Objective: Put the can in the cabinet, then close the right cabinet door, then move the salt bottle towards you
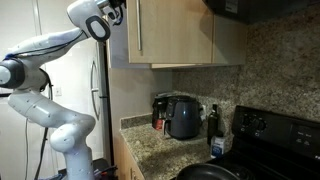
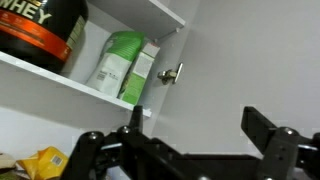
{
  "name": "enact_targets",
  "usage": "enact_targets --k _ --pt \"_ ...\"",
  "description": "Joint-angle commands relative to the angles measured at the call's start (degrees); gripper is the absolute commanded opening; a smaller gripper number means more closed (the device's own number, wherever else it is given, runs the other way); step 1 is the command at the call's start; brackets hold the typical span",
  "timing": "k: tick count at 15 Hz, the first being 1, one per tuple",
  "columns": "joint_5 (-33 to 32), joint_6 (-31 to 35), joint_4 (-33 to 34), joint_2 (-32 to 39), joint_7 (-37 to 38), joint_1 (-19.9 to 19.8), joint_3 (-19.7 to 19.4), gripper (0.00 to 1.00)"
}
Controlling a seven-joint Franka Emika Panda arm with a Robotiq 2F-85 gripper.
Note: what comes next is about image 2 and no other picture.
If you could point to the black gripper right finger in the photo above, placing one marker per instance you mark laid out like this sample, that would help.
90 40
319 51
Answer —
280 146

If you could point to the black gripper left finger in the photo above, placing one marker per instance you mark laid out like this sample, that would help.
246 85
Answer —
140 146

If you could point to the metal cabinet hinge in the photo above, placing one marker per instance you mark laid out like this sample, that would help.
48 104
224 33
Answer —
170 75

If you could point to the white cabinet shelf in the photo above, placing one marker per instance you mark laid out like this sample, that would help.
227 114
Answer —
146 16
50 78

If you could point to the green white carton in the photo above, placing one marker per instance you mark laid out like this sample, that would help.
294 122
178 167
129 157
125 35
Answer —
140 76

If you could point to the green white pouch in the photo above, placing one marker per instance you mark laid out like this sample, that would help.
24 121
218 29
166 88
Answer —
113 63

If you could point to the yellow bag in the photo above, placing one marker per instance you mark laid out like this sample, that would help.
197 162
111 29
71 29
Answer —
43 163

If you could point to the brown paper package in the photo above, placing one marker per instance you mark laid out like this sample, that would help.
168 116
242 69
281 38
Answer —
6 165

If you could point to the black whey protein tub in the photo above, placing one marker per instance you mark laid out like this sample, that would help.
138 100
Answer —
40 26

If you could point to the wooden wall cabinet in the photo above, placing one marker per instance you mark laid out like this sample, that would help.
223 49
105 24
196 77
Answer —
40 126

